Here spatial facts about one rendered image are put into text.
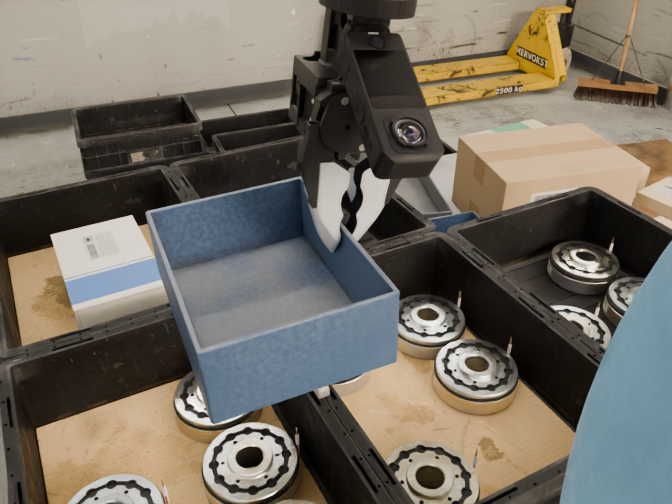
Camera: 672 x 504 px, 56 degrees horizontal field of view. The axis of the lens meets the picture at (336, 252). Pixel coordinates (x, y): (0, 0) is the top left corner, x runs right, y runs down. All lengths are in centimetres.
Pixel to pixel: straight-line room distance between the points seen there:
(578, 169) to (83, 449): 100
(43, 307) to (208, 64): 304
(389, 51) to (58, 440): 58
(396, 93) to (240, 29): 351
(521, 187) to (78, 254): 79
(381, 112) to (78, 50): 346
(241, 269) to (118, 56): 330
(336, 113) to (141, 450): 47
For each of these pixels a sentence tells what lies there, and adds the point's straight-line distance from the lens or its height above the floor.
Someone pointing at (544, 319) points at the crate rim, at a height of 93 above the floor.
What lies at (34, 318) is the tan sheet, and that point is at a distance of 102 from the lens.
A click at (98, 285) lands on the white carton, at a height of 92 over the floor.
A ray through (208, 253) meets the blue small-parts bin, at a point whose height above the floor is 108.
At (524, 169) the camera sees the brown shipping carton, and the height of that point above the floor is 86.
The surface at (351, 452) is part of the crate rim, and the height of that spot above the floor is 93.
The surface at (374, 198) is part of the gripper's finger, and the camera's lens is 53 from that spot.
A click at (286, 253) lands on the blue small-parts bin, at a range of 62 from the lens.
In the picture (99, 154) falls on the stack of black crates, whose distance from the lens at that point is 220.
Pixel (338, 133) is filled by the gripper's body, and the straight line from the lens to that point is 48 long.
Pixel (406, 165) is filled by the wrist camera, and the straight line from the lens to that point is 42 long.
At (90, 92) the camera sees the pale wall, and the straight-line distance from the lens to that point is 391.
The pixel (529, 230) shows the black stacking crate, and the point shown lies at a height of 89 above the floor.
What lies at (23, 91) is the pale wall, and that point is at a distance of 390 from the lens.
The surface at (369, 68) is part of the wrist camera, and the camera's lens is 45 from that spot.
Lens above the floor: 142
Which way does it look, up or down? 34 degrees down
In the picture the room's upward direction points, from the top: straight up
